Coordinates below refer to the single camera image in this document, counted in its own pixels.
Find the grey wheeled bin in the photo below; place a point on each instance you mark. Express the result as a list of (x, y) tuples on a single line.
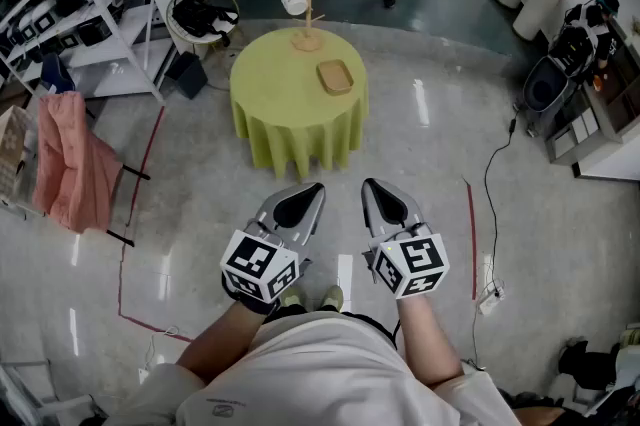
[(542, 89)]

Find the pink cloth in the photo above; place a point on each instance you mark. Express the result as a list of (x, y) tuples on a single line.
[(75, 164)]

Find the black bag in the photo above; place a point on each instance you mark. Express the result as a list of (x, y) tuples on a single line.
[(590, 364)]

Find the person's right forearm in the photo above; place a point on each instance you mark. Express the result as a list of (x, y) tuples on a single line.
[(430, 344)]

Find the person's white shirt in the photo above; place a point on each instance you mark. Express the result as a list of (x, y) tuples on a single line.
[(310, 374)]

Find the white metal shelving rack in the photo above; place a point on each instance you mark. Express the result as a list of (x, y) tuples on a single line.
[(115, 64)]

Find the grey open shelf cabinet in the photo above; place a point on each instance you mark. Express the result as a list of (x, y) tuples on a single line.
[(600, 124)]

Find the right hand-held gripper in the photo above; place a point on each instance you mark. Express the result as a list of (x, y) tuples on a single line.
[(415, 259)]

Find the red floor tape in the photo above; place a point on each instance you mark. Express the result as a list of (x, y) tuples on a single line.
[(471, 239), (120, 274)]

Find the round table with green tablecloth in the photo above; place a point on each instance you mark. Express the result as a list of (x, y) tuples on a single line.
[(280, 79)]

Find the person's left green shoe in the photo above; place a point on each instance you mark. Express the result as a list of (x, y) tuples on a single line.
[(291, 298)]

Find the white mug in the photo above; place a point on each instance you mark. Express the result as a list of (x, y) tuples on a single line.
[(292, 1)]

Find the white power strip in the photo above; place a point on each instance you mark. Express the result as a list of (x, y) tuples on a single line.
[(489, 304)]

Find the person's green shoe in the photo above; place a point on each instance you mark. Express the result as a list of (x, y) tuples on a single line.
[(332, 298), (291, 298)]

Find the wooden mug tree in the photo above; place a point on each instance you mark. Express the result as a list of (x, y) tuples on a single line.
[(306, 41)]

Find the person's black shorts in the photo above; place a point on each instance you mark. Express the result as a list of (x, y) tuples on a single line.
[(380, 329)]

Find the patterned cardboard box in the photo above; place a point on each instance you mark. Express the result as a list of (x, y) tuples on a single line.
[(12, 139)]

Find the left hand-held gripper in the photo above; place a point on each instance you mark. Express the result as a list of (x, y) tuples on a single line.
[(250, 259)]

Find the dark blue bag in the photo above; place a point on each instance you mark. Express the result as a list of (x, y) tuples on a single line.
[(56, 74)]

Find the person's left forearm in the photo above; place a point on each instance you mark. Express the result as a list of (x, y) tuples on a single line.
[(220, 344)]

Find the person's right green shoe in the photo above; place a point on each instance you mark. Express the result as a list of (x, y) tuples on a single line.
[(332, 298)]

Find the black rack stand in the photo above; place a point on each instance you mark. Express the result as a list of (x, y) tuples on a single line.
[(136, 172)]

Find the black backpack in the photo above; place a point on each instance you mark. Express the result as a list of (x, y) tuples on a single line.
[(200, 19)]

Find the black box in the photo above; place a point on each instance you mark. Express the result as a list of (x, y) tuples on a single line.
[(190, 76)]

